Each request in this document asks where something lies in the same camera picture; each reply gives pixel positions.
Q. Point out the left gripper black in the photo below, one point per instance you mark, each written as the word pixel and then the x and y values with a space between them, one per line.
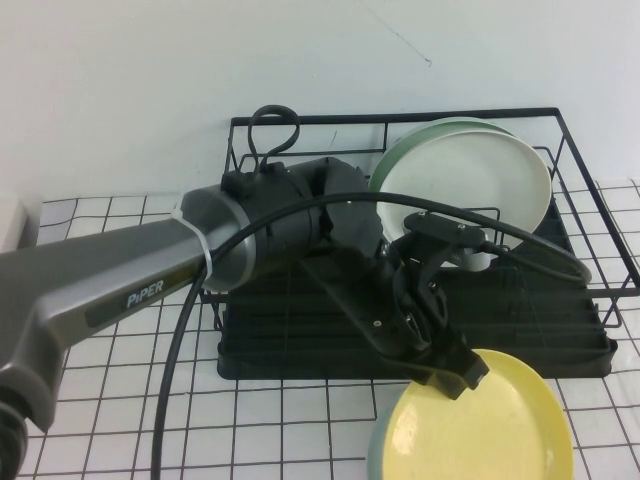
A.
pixel 390 310

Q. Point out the cream plastic plate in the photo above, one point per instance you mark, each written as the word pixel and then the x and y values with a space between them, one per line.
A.
pixel 460 190

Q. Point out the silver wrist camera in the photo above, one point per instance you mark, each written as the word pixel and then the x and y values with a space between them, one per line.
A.
pixel 472 260

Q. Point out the white grid tablecloth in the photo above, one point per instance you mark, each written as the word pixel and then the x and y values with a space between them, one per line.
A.
pixel 110 400

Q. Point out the white grey box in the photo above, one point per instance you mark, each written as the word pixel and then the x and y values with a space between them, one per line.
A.
pixel 17 225

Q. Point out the yellow plastic plate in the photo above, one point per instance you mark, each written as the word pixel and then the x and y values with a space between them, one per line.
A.
pixel 475 435

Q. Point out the green plastic plate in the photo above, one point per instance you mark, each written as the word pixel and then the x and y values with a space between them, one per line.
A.
pixel 450 125

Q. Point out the light blue plastic plate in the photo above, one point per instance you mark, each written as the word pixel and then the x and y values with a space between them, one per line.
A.
pixel 375 445

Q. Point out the black plastic drip tray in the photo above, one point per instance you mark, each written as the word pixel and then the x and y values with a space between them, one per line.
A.
pixel 275 360

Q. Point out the white zip tie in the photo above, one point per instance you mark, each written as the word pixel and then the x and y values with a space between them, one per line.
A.
pixel 204 250

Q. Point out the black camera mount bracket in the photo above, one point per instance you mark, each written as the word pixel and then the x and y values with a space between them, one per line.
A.
pixel 440 232

